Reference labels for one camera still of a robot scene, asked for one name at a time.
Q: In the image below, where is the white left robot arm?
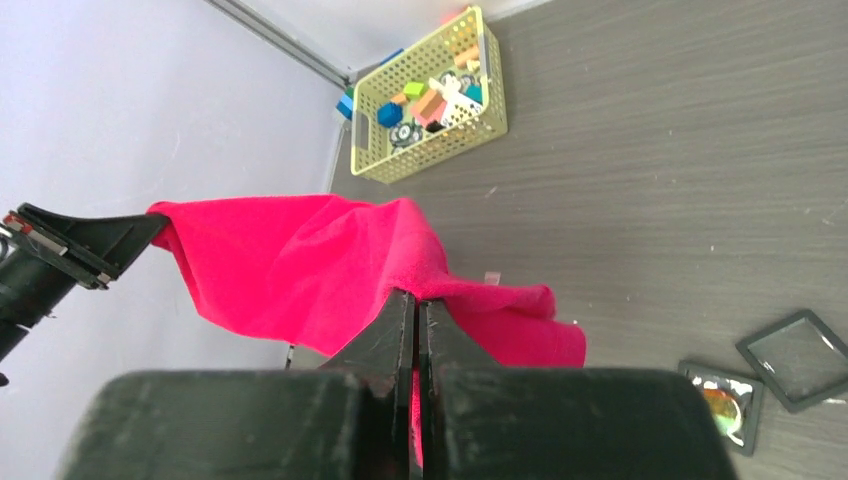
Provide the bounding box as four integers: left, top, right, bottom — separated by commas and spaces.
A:
1, 204, 422, 479

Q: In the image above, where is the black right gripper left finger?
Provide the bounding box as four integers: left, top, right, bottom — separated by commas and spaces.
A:
59, 291, 416, 479

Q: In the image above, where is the blue green block stack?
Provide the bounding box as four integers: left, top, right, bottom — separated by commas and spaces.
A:
336, 87, 354, 121

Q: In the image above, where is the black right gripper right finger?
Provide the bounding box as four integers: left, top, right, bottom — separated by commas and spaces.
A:
418, 301, 737, 479

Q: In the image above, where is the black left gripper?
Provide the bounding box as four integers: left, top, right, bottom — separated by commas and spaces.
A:
1, 203, 170, 290

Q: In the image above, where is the pink red garment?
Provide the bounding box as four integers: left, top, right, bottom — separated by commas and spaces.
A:
146, 193, 588, 468

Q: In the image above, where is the black square tray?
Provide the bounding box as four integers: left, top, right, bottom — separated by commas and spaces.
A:
736, 309, 847, 414
678, 360, 766, 457

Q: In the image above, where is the round white brooch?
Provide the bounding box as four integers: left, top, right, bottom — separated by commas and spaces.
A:
702, 388, 743, 435

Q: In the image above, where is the green perforated plastic basket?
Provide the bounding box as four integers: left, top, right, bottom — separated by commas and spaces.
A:
350, 6, 508, 184

